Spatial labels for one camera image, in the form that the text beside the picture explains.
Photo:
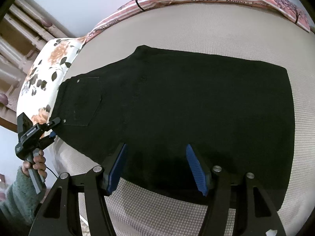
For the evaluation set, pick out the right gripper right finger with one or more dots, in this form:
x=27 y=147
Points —
x=255 y=213

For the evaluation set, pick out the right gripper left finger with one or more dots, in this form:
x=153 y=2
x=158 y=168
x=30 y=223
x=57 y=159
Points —
x=59 y=213

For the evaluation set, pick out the black pants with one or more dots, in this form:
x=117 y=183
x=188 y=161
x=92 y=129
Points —
x=238 y=114

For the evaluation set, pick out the person left hand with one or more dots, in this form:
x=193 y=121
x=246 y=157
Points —
x=38 y=165

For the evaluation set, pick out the white floral pillow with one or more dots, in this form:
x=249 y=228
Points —
x=39 y=89

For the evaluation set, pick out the beige curtain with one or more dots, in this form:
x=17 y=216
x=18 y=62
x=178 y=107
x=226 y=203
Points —
x=25 y=29

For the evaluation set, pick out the beige textured bed sheet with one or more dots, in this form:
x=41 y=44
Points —
x=214 y=29

